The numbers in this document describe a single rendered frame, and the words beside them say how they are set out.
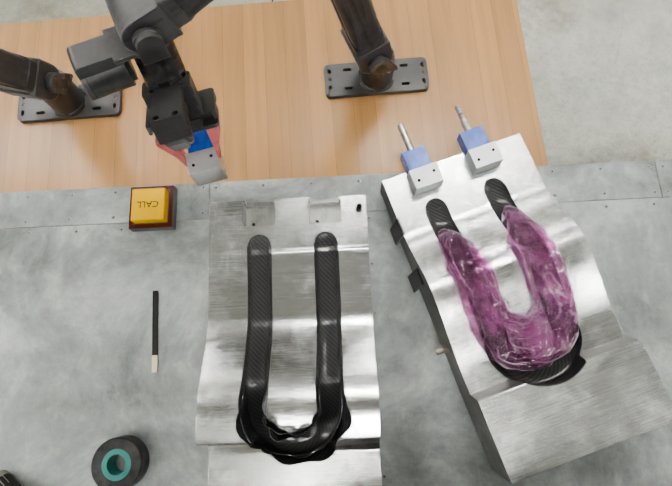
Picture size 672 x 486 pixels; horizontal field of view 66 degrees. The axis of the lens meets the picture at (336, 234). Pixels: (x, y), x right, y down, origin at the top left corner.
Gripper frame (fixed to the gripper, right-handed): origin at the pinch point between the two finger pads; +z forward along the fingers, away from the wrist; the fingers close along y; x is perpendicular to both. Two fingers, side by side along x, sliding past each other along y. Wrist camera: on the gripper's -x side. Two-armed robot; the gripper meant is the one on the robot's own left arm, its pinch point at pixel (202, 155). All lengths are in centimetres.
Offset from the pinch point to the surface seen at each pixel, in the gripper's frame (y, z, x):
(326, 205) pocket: 17.0, 12.8, -5.0
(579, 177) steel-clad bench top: 63, 21, -7
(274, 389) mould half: 2.4, 19.6, -31.9
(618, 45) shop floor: 139, 63, 88
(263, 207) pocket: 6.6, 11.3, -2.9
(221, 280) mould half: -2.6, 14.5, -13.5
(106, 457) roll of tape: -27.1, 28.9, -30.2
